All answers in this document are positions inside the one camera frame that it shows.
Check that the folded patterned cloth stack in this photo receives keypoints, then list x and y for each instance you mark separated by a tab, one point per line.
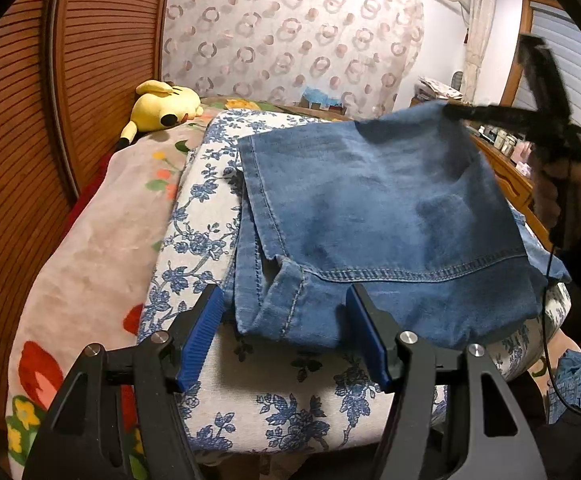
438	91

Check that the wooden sideboard cabinet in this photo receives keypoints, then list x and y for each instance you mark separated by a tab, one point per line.
510	177

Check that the grey window blind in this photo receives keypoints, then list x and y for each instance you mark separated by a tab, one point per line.
559	21

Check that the circle patterned sheer curtain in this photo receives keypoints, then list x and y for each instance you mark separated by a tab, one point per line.
295	35

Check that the brown slatted wooden wardrobe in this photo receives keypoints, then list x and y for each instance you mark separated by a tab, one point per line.
20	160

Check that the small grey fan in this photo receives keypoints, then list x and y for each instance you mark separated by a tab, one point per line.
457	80

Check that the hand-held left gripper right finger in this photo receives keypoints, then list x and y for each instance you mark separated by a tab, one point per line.
368	335

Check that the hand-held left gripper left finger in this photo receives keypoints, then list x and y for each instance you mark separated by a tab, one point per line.
200	340

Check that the beige tied window curtain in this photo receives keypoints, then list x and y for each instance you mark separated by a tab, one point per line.
477	35

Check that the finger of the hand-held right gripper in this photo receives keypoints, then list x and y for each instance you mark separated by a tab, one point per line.
495	115
540	75

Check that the blue denim pants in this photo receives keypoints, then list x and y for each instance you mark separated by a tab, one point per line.
370	210

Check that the yellow plush toy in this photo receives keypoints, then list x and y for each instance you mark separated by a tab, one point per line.
163	107

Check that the crumpled blue denim garment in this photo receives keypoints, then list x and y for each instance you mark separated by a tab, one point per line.
575	385

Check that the pink flowered fleece blanket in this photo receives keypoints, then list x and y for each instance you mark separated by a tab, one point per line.
95	260

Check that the person's right hand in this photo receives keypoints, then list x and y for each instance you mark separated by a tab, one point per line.
547	200

